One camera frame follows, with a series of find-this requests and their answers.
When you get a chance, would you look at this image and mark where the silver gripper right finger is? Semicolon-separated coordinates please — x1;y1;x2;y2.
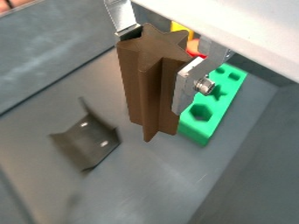
172;37;233;115

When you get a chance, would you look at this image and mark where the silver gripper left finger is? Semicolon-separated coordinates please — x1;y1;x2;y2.
104;0;141;41

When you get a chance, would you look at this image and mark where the brown star-shaped block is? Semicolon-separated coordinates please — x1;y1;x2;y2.
116;24;192;142

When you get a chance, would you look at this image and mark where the green foam shape board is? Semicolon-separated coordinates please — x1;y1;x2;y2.
177;64;248;146

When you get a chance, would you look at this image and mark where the red cylinder block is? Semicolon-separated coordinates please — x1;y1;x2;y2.
185;38;206;59

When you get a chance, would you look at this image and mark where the yellow rectangular block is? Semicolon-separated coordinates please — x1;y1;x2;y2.
170;21;193;40

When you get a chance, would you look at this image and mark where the black curved bracket stand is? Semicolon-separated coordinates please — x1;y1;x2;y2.
49;97;121;172

